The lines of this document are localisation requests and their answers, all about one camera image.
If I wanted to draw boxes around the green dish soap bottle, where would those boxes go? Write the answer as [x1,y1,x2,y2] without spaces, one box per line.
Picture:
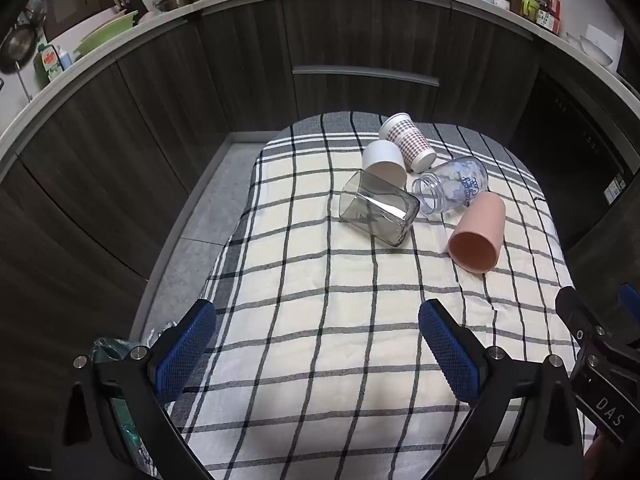
[34,42,64,84]

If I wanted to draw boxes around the square clear glass cup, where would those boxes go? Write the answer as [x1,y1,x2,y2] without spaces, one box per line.
[339,169,421,248]

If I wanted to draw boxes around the green plastic tub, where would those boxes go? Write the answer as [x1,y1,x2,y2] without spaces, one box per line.
[75,10,140,57]

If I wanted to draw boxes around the pink plastic cup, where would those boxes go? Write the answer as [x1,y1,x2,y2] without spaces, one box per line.
[447,192,507,275]

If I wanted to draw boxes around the metal drawer handle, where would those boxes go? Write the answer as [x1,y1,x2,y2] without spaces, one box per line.
[292,65,440,87]

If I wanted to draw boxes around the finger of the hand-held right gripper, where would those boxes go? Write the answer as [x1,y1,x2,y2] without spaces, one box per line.
[618,283,640,322]
[555,286,612,347]

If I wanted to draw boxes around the black and white checked cloth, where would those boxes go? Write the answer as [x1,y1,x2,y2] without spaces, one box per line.
[141,111,598,480]

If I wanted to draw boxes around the hanging metal strainer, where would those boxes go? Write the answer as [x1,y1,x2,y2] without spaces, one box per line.
[21,0,49,27]

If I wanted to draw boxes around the brown patterned paper cup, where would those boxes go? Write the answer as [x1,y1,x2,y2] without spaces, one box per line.
[378,112,437,172]

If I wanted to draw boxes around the dark wooden kitchen cabinet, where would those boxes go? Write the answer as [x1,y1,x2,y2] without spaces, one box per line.
[0,0,546,480]

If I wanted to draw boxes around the group of sauce bottles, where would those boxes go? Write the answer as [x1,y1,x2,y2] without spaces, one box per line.
[509,0,562,36]

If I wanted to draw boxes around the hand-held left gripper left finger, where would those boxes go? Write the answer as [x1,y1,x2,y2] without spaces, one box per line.
[52,299,218,480]

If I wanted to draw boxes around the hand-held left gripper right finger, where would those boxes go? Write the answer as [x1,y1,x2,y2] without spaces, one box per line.
[418,299,586,480]

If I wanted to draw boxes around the black built-in appliance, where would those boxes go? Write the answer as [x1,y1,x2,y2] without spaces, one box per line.
[509,67,640,252]

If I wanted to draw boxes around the white bowls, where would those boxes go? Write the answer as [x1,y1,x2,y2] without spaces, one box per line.
[565,32,614,68]

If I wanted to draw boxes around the hanging metal pan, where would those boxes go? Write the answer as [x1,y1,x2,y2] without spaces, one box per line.
[0,24,39,76]

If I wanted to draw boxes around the clear glass jar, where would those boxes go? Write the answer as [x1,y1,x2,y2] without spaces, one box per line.
[411,156,489,217]

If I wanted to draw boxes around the plain white cup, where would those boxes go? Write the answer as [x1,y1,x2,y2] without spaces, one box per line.
[362,140,408,190]

